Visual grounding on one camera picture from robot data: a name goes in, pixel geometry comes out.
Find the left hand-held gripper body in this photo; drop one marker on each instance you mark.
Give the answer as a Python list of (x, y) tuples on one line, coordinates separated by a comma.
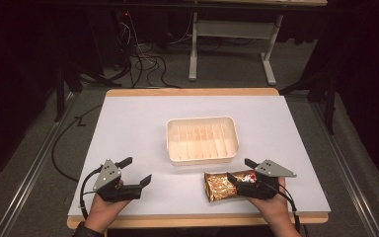
[(107, 176)]

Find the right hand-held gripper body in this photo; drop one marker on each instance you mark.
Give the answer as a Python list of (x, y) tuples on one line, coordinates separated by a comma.
[(271, 170)]

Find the gold snack packet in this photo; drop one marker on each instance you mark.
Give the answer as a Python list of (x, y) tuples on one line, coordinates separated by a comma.
[(218, 187)]

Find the person's left hand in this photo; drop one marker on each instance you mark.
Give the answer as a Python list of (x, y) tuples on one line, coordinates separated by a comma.
[(103, 212)]

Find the person's right hand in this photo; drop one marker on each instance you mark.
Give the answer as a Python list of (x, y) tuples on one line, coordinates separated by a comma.
[(274, 207)]

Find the white table mat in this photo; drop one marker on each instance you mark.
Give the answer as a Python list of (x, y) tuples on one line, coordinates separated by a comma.
[(138, 131)]

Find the cream plastic tray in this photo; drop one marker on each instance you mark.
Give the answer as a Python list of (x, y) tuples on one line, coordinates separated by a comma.
[(201, 141)]

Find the black wristband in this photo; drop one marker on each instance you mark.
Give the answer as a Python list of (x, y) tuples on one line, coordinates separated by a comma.
[(87, 231)]

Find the black metal stand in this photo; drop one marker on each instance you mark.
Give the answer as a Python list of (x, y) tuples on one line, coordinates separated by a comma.
[(60, 85), (329, 98)]

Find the wooden table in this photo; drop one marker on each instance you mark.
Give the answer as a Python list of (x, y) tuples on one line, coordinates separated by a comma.
[(190, 92)]

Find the metal floor rail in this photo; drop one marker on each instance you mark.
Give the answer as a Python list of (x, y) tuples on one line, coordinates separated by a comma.
[(33, 171), (345, 171)]

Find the white metal desk frame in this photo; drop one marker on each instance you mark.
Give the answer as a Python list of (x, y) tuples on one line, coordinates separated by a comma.
[(233, 29)]

